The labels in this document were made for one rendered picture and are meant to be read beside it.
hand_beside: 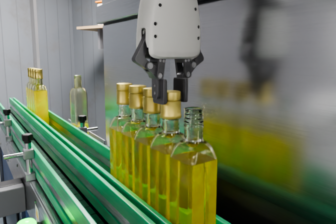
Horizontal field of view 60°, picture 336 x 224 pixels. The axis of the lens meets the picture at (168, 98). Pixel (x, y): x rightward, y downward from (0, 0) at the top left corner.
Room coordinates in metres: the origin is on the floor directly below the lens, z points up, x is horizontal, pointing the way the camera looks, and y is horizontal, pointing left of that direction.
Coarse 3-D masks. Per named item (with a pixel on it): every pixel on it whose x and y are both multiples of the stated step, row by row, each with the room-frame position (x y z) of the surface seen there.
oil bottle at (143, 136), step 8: (144, 128) 0.51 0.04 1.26; (152, 128) 0.51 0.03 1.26; (160, 128) 0.51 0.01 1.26; (136, 136) 0.52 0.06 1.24; (144, 136) 0.50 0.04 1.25; (152, 136) 0.49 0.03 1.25; (136, 144) 0.52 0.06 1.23; (144, 144) 0.49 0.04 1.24; (136, 152) 0.52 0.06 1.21; (144, 152) 0.49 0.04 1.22; (136, 160) 0.52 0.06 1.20; (144, 160) 0.49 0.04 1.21; (136, 168) 0.52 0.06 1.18; (144, 168) 0.49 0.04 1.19; (136, 176) 0.52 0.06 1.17; (144, 176) 0.49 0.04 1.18; (136, 184) 0.52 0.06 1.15; (144, 184) 0.49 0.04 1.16; (136, 192) 0.52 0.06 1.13; (144, 192) 0.49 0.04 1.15; (144, 200) 0.49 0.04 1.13
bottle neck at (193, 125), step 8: (184, 112) 0.43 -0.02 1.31; (192, 112) 0.41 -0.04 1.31; (200, 112) 0.42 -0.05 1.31; (184, 120) 0.43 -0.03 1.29; (192, 120) 0.41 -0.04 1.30; (200, 120) 0.42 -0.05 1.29; (184, 128) 0.42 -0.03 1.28; (192, 128) 0.41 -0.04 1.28; (200, 128) 0.42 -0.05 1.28; (184, 136) 0.42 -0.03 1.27; (192, 136) 0.41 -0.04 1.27; (200, 136) 0.42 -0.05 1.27
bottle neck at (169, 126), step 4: (164, 120) 0.46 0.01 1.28; (168, 120) 0.46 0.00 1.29; (172, 120) 0.46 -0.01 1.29; (176, 120) 0.46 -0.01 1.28; (164, 124) 0.47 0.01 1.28; (168, 124) 0.46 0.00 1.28; (172, 124) 0.46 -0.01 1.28; (176, 124) 0.47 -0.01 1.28; (164, 128) 0.47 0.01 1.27; (168, 128) 0.46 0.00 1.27; (172, 128) 0.46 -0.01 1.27; (176, 128) 0.47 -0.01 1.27; (164, 132) 0.46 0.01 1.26; (168, 132) 0.46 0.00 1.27; (172, 132) 0.46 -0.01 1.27; (176, 132) 0.46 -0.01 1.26
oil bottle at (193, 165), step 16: (176, 144) 0.43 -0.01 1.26; (192, 144) 0.41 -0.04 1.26; (208, 144) 0.42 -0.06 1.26; (176, 160) 0.42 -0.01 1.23; (192, 160) 0.39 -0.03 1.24; (208, 160) 0.41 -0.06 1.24; (176, 176) 0.42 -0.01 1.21; (192, 176) 0.39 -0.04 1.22; (208, 176) 0.41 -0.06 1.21; (176, 192) 0.42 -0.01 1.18; (192, 192) 0.39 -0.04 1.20; (208, 192) 0.41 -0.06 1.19; (176, 208) 0.42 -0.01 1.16; (192, 208) 0.39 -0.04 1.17; (208, 208) 0.41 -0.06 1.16
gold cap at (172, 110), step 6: (168, 90) 0.48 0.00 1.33; (174, 90) 0.48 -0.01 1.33; (168, 96) 0.46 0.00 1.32; (174, 96) 0.46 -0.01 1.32; (180, 96) 0.47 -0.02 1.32; (168, 102) 0.46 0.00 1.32; (174, 102) 0.46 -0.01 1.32; (180, 102) 0.47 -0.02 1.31; (162, 108) 0.46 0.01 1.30; (168, 108) 0.46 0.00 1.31; (174, 108) 0.46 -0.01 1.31; (180, 108) 0.47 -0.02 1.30; (162, 114) 0.46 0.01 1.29; (168, 114) 0.46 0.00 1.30; (174, 114) 0.46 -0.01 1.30; (180, 114) 0.47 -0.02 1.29
